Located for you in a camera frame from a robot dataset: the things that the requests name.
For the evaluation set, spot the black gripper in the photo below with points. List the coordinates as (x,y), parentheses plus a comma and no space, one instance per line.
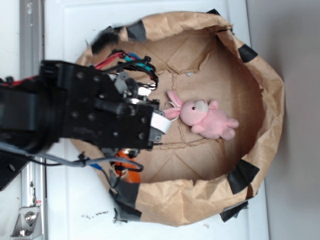
(104,109)

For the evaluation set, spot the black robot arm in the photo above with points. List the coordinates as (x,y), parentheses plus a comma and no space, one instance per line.
(26,119)

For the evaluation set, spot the pink plush bunny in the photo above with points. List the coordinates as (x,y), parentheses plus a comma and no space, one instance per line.
(203,118)

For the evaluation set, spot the brown paper bag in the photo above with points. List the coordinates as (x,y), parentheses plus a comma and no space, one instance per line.
(226,108)

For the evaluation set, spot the metal corner bracket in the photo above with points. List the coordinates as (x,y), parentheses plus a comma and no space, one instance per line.
(28,225)

